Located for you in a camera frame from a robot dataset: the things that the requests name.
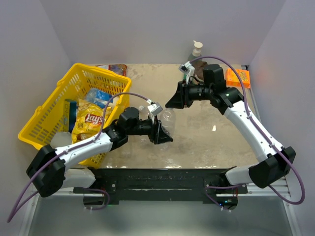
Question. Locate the yellow Lays chips bag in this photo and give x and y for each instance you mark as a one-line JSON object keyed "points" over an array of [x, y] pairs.
{"points": [[89, 118]]}

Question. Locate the yellow plastic shopping basket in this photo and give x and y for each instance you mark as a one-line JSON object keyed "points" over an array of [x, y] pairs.
{"points": [[47, 119]]}

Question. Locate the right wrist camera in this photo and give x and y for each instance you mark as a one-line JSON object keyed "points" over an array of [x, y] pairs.
{"points": [[188, 70]]}

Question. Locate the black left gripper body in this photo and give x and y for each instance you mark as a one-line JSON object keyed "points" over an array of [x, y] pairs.
{"points": [[143, 128]]}

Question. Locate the clear plastic bottle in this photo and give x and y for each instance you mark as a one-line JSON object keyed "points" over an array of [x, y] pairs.
{"points": [[168, 120]]}

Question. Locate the aluminium frame rail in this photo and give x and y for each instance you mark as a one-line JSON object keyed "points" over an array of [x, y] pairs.
{"points": [[282, 187]]}

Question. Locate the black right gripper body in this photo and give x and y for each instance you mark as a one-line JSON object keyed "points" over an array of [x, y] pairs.
{"points": [[200, 92]]}

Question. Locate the red snack bag behind basket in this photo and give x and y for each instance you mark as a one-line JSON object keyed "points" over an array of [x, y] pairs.
{"points": [[116, 68]]}

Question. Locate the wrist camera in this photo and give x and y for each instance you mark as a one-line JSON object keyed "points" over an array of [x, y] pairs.
{"points": [[188, 70], [154, 109]]}

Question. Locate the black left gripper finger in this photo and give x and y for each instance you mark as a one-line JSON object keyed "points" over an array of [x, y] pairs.
{"points": [[156, 134], [163, 136]]}

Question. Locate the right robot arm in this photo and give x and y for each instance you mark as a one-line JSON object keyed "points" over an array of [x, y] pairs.
{"points": [[273, 158]]}

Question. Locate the blue white plastic package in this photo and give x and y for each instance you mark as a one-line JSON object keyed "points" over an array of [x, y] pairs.
{"points": [[97, 97]]}

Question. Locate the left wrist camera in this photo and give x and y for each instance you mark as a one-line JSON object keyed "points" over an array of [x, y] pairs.
{"points": [[154, 109]]}

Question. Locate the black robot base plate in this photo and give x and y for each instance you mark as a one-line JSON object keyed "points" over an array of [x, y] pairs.
{"points": [[195, 185]]}

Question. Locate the green soap pump bottle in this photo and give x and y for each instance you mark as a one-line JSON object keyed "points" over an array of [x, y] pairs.
{"points": [[196, 51]]}

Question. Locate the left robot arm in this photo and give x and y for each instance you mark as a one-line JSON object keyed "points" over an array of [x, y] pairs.
{"points": [[48, 168]]}

